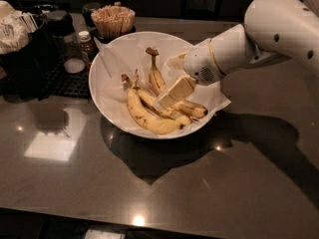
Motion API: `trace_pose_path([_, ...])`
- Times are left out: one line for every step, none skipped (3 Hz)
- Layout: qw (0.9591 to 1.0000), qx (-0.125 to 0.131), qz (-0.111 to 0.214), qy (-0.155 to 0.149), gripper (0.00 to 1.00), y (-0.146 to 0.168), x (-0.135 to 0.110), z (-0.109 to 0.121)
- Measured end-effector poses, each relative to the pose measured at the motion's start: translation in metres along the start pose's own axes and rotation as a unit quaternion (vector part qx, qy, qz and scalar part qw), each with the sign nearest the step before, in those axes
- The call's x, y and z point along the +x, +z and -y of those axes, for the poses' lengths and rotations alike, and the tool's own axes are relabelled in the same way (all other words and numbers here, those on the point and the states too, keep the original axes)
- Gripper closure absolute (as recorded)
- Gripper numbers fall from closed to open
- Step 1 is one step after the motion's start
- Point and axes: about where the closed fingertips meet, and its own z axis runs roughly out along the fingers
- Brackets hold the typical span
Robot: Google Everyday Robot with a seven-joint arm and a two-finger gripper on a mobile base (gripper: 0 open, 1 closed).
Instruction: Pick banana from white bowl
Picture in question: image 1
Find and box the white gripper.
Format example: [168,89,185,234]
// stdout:
[157,41,224,109]

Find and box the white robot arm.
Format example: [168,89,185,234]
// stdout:
[155,0,319,109]

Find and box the middle yellow banana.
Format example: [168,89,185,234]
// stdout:
[132,72,192,125]

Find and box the yellow banana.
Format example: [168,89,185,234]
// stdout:
[132,72,192,125]
[127,74,183,134]

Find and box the left yellow banana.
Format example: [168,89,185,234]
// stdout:
[127,74,183,134]

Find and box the white bowl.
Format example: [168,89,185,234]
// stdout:
[88,31,218,140]

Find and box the white paper liner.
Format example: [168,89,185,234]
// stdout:
[98,33,232,134]

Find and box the bundle of wooden stirrers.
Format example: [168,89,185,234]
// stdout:
[91,5,136,40]

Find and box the small brown sauce bottle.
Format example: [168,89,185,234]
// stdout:
[78,31,99,69]

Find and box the dark jar behind stirrers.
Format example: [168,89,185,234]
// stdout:
[82,2,102,27]

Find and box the black rubber mesh mat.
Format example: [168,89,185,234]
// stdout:
[43,64,91,99]

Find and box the black lidded glass shaker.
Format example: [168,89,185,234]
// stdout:
[45,10,86,74]

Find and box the black caddy with napkins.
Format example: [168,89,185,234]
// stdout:
[0,0,60,100]

